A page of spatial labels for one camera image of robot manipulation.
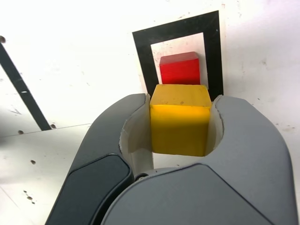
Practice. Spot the black tape strip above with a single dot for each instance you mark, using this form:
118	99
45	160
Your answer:
23	89

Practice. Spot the black tape square outline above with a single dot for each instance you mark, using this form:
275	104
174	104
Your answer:
143	58

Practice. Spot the red cube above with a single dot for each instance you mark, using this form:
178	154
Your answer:
179	70

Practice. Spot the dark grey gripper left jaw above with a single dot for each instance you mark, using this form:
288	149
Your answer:
93	150

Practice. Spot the yellow cube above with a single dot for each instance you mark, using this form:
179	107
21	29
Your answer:
178	126

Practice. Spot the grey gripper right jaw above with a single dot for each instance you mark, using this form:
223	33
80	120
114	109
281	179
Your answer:
234	164

